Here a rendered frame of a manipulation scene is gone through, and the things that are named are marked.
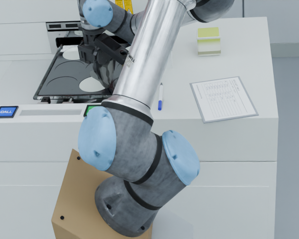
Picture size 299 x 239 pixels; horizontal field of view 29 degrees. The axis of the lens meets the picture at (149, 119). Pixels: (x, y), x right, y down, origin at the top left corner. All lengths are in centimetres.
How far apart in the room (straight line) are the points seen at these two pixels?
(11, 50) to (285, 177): 141
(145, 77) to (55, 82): 79
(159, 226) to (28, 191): 52
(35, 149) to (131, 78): 59
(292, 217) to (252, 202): 95
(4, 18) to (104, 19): 72
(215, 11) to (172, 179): 40
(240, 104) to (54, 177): 59
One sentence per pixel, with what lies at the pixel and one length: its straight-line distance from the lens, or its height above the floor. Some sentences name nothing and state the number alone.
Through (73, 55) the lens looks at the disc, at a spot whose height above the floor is 90.
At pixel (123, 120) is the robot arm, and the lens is 116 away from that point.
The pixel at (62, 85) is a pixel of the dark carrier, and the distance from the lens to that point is 193.
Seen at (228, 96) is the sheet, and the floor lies 97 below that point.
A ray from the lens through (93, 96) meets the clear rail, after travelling 183.
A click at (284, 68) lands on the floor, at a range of 375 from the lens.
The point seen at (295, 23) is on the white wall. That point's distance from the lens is 378.
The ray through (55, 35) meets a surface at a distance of 221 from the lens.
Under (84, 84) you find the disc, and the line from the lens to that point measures 191.
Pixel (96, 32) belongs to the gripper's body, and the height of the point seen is 111.
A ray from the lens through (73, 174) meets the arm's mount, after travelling 134.
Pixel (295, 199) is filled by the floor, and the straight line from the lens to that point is 276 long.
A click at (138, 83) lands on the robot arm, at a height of 124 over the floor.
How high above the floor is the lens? 184
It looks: 34 degrees down
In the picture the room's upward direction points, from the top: 6 degrees counter-clockwise
